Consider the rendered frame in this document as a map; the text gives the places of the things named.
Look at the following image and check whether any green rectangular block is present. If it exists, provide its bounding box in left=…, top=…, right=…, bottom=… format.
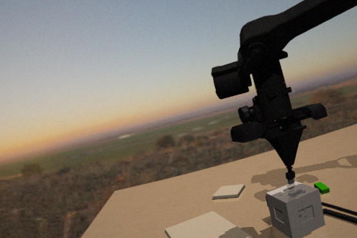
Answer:
left=314, top=181, right=330, bottom=194

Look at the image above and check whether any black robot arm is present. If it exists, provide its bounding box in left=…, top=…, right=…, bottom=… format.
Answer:
left=211, top=0, right=357, bottom=124

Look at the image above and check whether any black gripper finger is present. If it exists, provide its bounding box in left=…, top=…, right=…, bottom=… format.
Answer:
left=281, top=125, right=307, bottom=166
left=261, top=132, right=290, bottom=167

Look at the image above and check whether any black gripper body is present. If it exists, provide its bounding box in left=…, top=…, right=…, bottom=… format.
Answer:
left=231, top=83, right=327, bottom=143

